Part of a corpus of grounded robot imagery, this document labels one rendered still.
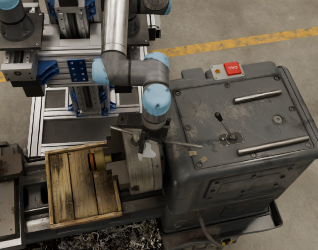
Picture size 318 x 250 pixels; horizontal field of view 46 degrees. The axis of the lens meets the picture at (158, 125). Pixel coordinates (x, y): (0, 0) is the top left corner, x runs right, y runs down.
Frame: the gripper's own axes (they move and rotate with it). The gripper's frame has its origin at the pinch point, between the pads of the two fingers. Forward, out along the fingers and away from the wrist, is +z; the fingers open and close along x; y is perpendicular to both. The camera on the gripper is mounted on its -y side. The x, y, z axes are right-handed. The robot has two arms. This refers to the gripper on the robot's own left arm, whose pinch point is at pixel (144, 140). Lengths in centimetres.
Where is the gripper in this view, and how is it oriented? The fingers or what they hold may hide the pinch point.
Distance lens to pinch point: 131.7
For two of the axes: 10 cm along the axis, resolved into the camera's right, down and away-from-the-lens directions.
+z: -0.8, 4.0, 9.1
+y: 9.6, 2.7, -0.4
